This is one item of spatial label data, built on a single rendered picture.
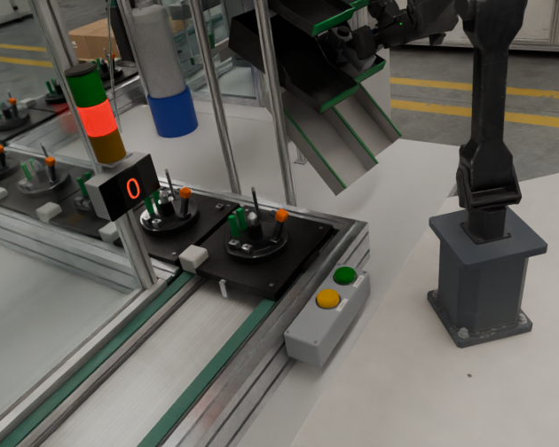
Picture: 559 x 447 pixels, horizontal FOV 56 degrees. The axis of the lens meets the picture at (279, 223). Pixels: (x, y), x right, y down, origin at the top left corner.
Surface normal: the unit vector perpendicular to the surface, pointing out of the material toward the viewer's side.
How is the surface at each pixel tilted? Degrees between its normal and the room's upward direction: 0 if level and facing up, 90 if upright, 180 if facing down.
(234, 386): 0
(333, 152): 45
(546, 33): 90
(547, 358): 0
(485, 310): 90
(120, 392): 0
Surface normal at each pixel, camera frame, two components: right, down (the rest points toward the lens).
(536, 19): -0.56, 0.54
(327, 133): 0.42, -0.36
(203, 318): -0.15, -0.81
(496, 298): 0.18, 0.54
